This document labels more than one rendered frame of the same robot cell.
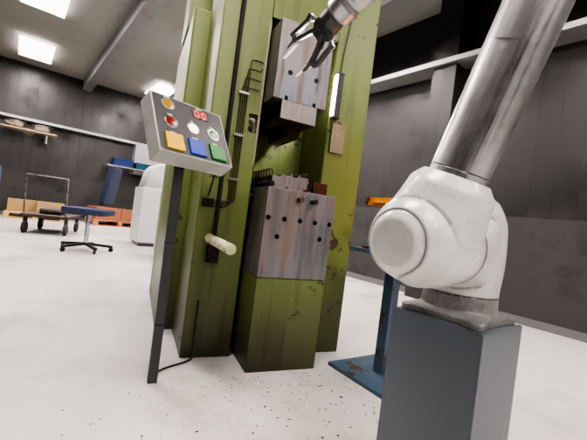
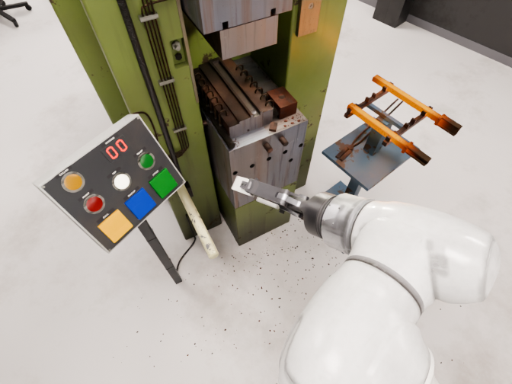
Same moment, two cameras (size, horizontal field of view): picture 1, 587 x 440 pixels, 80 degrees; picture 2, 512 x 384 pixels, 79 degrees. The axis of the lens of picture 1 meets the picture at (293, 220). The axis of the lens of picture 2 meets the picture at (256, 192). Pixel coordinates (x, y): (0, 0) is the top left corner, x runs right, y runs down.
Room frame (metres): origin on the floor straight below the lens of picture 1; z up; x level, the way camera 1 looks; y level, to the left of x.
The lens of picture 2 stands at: (0.87, 0.09, 1.86)
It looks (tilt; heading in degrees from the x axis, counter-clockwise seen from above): 56 degrees down; 356
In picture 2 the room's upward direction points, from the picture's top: straight up
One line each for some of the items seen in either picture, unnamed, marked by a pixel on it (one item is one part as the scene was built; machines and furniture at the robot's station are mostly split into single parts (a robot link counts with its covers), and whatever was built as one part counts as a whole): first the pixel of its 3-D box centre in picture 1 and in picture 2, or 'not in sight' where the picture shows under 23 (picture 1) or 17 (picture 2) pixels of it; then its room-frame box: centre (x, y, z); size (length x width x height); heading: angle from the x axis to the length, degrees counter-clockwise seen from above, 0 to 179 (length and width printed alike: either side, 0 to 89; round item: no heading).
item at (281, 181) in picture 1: (275, 183); (228, 93); (2.00, 0.13, 0.96); 0.42 x 0.20 x 0.09; 24
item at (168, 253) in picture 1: (168, 257); (154, 241); (1.51, 0.52, 0.54); 0.04 x 0.04 x 1.08; 24
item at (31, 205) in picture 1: (35, 209); not in sight; (8.43, 6.16, 0.21); 1.18 x 0.81 x 0.43; 129
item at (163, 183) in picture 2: (217, 154); (163, 183); (1.50, 0.36, 1.01); 0.07 x 0.05 x 0.07; 139
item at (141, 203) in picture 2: (196, 147); (140, 203); (1.42, 0.42, 1.01); 0.07 x 0.05 x 0.07; 139
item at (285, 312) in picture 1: (267, 309); (244, 182); (2.03, 0.08, 0.23); 0.56 x 0.38 x 0.47; 24
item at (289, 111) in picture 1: (283, 120); (222, 8); (2.00, 0.13, 1.32); 0.42 x 0.20 x 0.10; 24
